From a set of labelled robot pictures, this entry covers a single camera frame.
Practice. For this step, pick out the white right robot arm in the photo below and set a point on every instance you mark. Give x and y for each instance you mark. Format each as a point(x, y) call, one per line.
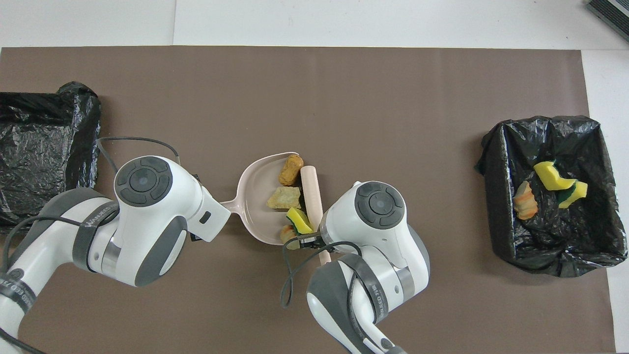
point(378, 236)

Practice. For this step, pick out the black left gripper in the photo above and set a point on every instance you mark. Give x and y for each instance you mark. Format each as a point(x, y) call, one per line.
point(195, 236)

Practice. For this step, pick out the pale green crusty piece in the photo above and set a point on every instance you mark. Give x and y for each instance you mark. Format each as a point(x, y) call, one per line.
point(284, 198)

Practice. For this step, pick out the beige hand brush black bristles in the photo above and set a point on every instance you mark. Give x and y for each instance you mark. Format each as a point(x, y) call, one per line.
point(311, 191)

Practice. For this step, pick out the dark grey ribbed device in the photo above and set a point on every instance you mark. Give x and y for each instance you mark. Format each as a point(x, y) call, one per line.
point(612, 12)

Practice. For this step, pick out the pale beige bread piece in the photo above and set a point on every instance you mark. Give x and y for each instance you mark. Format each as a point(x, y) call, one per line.
point(287, 237)

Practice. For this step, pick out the brown fried nugget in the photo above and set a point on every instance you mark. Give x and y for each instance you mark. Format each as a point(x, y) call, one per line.
point(290, 169)

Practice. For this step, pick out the blocky yellow sponge piece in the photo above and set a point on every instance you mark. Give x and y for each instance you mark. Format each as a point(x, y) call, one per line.
point(300, 223)

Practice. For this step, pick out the black bag lined bin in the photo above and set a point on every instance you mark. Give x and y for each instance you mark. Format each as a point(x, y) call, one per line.
point(565, 236)
point(44, 132)

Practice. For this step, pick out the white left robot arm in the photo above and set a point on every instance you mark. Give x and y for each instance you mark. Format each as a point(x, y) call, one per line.
point(147, 221)

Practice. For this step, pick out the brown table mat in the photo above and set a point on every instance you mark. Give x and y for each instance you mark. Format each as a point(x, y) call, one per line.
point(314, 78)

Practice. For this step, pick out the notched yellow sponge piece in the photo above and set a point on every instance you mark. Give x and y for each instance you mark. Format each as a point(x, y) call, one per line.
point(553, 178)

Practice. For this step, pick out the beige plastic dustpan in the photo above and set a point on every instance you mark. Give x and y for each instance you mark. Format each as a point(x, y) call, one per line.
point(258, 196)

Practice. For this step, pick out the wedge yellow sponge piece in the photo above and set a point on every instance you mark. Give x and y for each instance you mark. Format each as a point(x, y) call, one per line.
point(580, 191)

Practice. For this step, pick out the orange striped bread piece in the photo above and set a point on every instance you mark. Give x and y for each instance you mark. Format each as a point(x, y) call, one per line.
point(526, 201)

